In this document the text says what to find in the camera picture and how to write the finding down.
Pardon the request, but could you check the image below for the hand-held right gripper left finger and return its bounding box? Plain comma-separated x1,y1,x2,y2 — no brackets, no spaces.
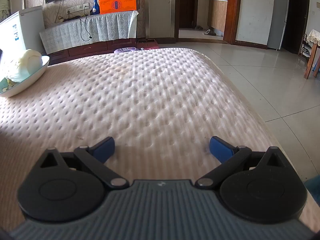
40,137,129,188

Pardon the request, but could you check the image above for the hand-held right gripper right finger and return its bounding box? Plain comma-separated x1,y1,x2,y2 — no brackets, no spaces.
195,135,286,190

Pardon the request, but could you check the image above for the purple plastic item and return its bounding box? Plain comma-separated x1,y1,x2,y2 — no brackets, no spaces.
114,46,139,53

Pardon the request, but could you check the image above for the dark wooden TV cabinet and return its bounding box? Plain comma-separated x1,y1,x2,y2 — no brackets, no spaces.
47,38,138,60

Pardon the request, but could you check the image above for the pale blue ceramic plate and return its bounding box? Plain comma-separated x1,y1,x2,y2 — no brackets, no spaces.
0,55,50,98

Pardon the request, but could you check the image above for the red floor scale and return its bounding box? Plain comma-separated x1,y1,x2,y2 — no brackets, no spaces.
137,39,159,50

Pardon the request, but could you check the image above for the napa cabbage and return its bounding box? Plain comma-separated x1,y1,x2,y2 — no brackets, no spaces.
5,49,42,83

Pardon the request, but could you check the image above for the cabinet with patterned cloth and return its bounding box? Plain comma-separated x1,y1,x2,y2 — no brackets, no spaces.
39,10,139,48

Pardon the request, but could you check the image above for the wooden dining table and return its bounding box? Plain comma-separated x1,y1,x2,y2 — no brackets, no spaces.
304,29,320,79

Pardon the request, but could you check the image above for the black shoe rack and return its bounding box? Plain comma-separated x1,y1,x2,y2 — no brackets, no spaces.
297,33,312,55

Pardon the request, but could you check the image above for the wooden kitchen cabinet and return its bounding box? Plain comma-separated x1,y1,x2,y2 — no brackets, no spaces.
207,0,228,34

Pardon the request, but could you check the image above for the white chest freezer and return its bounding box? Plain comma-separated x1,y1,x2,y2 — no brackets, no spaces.
0,5,45,55

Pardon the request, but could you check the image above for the silver refrigerator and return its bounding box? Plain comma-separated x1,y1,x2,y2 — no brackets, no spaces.
267,0,290,51

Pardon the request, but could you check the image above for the cream lace tablecloth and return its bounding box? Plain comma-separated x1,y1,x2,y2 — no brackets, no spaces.
307,29,320,46

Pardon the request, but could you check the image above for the dark wooden door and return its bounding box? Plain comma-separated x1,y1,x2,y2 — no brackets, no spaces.
179,0,199,29

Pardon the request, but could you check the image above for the dark open doorway door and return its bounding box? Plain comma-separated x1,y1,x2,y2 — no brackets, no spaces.
282,0,310,54

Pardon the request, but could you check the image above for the pale curtain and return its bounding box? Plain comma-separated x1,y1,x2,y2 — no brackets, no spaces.
0,0,13,23

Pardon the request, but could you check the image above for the black hanging cable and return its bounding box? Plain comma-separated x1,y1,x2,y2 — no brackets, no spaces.
80,15,93,42

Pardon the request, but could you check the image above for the brown wooden door frame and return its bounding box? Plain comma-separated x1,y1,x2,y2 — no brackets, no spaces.
222,0,242,44

